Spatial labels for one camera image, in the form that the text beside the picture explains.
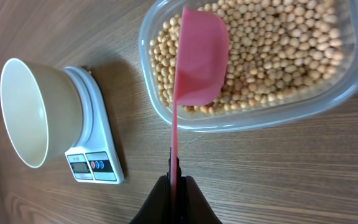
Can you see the white round bowl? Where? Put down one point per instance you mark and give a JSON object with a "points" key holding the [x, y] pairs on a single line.
{"points": [[41, 109]]}

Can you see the white digital kitchen scale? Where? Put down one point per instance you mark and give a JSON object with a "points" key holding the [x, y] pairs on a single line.
{"points": [[93, 159]]}

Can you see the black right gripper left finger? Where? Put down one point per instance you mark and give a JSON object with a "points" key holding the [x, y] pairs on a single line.
{"points": [[156, 208]]}

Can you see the pink plastic scoop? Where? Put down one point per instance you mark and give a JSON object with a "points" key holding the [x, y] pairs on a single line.
{"points": [[199, 72]]}

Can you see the clear plastic food container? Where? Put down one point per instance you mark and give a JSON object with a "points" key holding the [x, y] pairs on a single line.
{"points": [[306, 103]]}

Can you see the pile of yellow soybeans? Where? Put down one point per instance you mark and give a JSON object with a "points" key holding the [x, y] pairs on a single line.
{"points": [[277, 48]]}

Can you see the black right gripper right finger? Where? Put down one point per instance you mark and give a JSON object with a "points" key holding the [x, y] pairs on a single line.
{"points": [[195, 208]]}

